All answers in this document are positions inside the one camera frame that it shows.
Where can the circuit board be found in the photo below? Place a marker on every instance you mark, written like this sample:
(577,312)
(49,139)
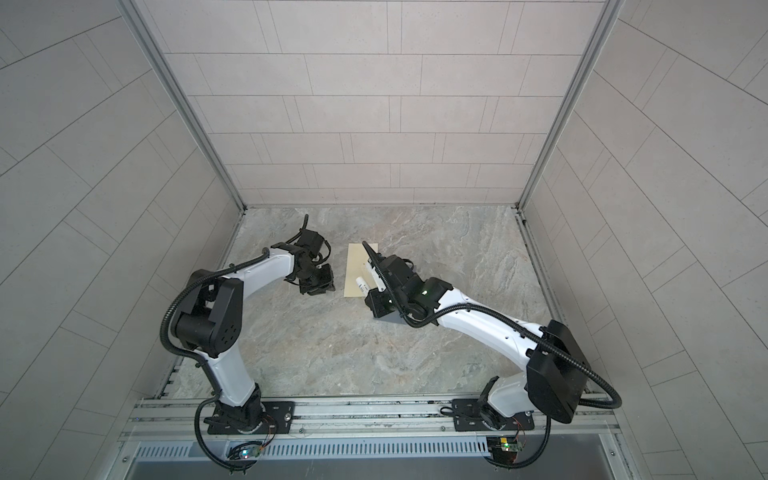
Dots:
(504,450)
(248,451)

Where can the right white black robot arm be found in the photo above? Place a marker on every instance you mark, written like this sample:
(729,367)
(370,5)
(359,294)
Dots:
(554,378)

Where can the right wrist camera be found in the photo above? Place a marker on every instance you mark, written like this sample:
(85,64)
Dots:
(376,277)

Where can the aluminium mounting rail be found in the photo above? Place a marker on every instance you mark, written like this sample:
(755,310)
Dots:
(385,416)

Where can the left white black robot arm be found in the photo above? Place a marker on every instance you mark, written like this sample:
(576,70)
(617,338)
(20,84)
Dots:
(204,321)

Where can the grey envelope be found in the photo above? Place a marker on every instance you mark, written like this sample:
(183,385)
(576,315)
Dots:
(395,317)

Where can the white glue stick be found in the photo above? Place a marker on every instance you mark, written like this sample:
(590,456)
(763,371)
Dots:
(363,286)

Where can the yellow paper envelope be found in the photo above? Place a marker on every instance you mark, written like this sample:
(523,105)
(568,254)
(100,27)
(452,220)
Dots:
(357,267)

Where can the left circuit board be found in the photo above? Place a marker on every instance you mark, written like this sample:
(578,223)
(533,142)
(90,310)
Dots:
(248,451)

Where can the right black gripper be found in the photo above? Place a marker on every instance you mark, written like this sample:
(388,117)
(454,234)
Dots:
(373,299)

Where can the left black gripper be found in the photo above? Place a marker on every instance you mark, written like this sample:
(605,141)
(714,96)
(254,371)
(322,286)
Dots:
(327,285)

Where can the right circuit board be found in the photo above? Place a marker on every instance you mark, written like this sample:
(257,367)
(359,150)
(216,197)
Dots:
(504,450)

